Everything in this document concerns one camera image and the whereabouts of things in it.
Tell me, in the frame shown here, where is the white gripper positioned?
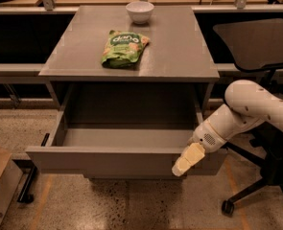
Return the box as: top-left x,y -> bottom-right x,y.
172,120 -> 226,176

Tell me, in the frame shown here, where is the grey top drawer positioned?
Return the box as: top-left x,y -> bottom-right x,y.
25,83 -> 228,179

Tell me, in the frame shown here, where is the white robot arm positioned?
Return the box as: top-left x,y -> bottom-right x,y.
172,80 -> 283,176

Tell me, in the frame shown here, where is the grey drawer cabinet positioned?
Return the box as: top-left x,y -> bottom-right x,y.
38,5 -> 221,181

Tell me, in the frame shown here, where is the black office chair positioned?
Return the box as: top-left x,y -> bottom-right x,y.
214,18 -> 283,216

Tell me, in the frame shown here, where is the green snack bag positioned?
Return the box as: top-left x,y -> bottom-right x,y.
101,30 -> 150,69

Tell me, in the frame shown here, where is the white ceramic bowl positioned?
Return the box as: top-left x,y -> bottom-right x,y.
126,1 -> 154,24

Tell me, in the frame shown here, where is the black table leg foot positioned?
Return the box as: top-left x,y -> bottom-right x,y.
16,132 -> 51,205

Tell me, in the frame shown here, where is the cardboard box on crate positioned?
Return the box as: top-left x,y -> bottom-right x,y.
0,134 -> 24,228

